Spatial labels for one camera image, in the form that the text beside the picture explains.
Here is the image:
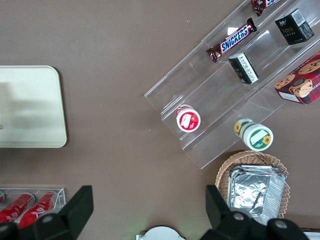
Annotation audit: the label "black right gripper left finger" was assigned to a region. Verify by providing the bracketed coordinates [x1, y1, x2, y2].
[33, 185, 94, 240]

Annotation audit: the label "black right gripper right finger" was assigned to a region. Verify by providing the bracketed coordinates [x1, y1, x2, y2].
[201, 185, 269, 240]

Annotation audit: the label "light tan wicker basket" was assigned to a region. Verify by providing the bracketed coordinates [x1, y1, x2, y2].
[214, 149, 291, 220]

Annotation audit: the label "cream plastic tray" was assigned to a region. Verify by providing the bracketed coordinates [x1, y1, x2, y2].
[0, 65, 68, 149]

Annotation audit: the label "clear acrylic bottle rack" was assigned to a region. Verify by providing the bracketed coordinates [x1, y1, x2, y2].
[0, 185, 67, 224]

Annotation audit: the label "red cola bottle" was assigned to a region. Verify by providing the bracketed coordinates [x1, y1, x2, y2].
[0, 192, 36, 224]
[17, 191, 60, 230]

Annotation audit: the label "stacked aluminium foil containers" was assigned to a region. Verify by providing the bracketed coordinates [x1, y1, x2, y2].
[226, 164, 287, 227]

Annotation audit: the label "green lid yogurt cup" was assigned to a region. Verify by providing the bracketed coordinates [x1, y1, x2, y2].
[233, 117, 274, 152]

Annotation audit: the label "red lid yogurt cup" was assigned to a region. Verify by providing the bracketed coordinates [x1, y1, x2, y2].
[175, 104, 202, 133]

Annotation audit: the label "clear acrylic stepped display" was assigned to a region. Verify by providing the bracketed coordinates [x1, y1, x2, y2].
[143, 0, 320, 171]

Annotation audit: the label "small black carton box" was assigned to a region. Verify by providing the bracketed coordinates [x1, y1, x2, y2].
[228, 52, 260, 85]
[274, 8, 315, 46]

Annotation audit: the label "red plaid cookie box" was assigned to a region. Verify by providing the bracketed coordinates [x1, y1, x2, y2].
[273, 51, 320, 106]

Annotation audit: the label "Snickers chocolate bar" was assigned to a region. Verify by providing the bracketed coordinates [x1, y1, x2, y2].
[250, 0, 282, 18]
[205, 17, 258, 64]

